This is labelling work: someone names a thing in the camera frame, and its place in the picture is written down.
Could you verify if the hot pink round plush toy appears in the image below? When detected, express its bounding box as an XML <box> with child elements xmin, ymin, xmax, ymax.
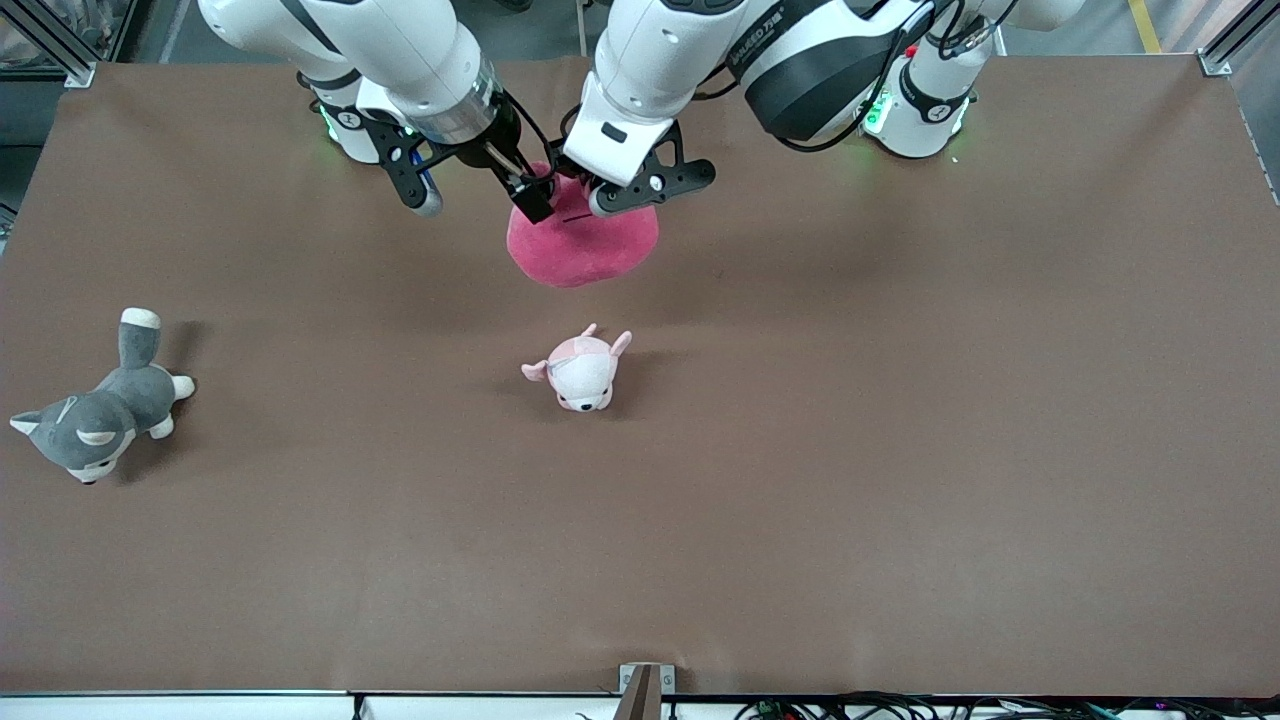
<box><xmin>506</xmin><ymin>160</ymin><xmax>661</xmax><ymax>289</ymax></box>

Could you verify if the light pink pig plush toy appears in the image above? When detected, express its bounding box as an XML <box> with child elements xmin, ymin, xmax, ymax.
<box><xmin>521</xmin><ymin>323</ymin><xmax>634</xmax><ymax>413</ymax></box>

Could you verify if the grey husky plush toy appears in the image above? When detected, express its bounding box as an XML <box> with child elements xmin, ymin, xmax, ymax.
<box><xmin>10</xmin><ymin>307</ymin><xmax>197</xmax><ymax>486</ymax></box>

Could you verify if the aluminium frame post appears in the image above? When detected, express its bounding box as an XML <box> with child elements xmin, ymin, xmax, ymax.
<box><xmin>0</xmin><ymin>0</ymin><xmax>98</xmax><ymax>88</ymax></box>
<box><xmin>1198</xmin><ymin>0</ymin><xmax>1280</xmax><ymax>78</ymax></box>

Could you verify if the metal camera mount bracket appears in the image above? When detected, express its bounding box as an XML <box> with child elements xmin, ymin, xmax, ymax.
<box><xmin>618</xmin><ymin>662</ymin><xmax>677</xmax><ymax>720</ymax></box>

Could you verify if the white table edge rail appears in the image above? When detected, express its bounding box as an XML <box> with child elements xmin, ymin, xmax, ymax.
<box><xmin>0</xmin><ymin>688</ymin><xmax>1280</xmax><ymax>720</ymax></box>

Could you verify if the black cable bundle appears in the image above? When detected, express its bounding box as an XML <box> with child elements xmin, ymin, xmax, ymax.
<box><xmin>735</xmin><ymin>690</ymin><xmax>1280</xmax><ymax>720</ymax></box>

